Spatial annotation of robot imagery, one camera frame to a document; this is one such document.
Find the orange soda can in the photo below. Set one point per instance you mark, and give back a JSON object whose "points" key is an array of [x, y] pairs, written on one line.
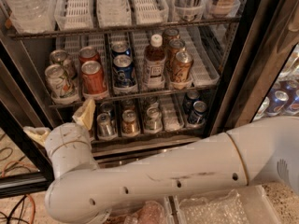
{"points": [[93, 77], [88, 53]]}

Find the blue can bottom rear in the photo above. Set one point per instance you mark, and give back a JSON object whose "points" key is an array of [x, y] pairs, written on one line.
{"points": [[190, 98]]}

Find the blue can bottom front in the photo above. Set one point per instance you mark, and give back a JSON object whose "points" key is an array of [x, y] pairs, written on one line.
{"points": [[197, 112]]}

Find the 7up can rear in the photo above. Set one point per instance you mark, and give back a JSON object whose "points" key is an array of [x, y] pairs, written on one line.
{"points": [[62, 57]]}

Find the blue pepsi can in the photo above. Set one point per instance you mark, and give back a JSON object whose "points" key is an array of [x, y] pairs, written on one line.
{"points": [[123, 68], [120, 48]]}

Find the blue Pepsi can rear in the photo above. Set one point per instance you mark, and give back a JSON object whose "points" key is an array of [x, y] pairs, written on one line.
{"points": [[120, 48]]}

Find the bronze can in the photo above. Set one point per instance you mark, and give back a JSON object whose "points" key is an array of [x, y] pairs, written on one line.
{"points": [[174, 46], [181, 66], [169, 34]]}

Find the orange soda can front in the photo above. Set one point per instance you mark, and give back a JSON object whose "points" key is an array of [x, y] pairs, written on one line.
{"points": [[93, 77]]}

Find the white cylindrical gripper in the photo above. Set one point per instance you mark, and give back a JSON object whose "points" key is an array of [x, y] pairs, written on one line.
{"points": [[65, 134]]}

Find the gold can bottom shelf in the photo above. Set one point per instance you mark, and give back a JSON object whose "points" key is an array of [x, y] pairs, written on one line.
{"points": [[129, 122]]}

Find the bronze can middle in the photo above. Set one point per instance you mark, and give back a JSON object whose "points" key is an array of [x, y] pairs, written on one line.
{"points": [[174, 46]]}

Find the large water bottle top shelf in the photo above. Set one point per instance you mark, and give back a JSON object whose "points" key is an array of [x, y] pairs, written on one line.
{"points": [[32, 16]]}

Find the bronze can rear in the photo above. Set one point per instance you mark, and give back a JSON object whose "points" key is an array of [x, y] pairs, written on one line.
{"points": [[169, 34]]}

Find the orange soda can rear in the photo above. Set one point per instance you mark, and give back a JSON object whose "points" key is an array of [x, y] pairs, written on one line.
{"points": [[88, 53]]}

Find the white green 7up can front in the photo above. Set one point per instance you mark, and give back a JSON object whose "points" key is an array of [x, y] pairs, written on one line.
{"points": [[59, 81]]}

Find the white green can bottom shelf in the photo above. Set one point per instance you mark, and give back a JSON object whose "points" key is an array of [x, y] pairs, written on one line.
{"points": [[153, 121]]}

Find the clear plastic bin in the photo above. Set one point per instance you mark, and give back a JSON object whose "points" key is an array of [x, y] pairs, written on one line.
{"points": [[248, 205], [155, 211]]}

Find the left clear plastic bin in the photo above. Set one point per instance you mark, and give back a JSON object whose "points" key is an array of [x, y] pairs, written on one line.
{"points": [[155, 211]]}

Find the right clear plastic bin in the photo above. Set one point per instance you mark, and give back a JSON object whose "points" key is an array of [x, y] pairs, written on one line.
{"points": [[248, 205]]}

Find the plaid can top shelf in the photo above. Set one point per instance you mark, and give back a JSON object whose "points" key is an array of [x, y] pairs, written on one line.
{"points": [[187, 10]]}

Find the bronze can front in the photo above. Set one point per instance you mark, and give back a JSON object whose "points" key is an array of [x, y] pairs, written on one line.
{"points": [[181, 66]]}

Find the brown tea bottle white cap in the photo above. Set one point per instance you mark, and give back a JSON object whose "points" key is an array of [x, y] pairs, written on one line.
{"points": [[154, 60]]}

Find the silver can bottom shelf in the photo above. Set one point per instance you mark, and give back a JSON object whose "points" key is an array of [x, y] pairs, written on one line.
{"points": [[104, 125]]}

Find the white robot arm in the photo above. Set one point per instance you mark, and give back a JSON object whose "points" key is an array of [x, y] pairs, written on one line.
{"points": [[82, 192]]}

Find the blue Pepsi can front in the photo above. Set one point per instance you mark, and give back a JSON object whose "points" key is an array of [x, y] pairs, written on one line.
{"points": [[123, 68]]}

